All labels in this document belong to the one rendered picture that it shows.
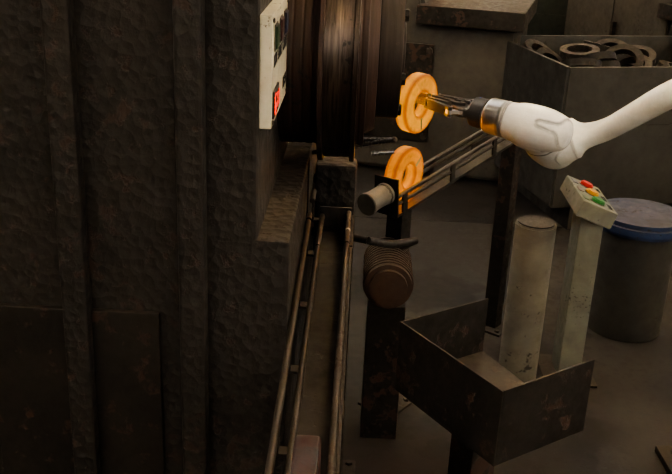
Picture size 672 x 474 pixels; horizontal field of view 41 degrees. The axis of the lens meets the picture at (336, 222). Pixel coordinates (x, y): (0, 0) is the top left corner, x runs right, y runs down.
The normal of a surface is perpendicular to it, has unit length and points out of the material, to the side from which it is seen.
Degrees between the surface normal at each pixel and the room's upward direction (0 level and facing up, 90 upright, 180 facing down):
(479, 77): 90
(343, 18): 66
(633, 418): 0
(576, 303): 90
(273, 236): 0
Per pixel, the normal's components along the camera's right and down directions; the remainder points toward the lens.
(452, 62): -0.28, 0.33
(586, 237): -0.04, 0.36
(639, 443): 0.04, -0.93
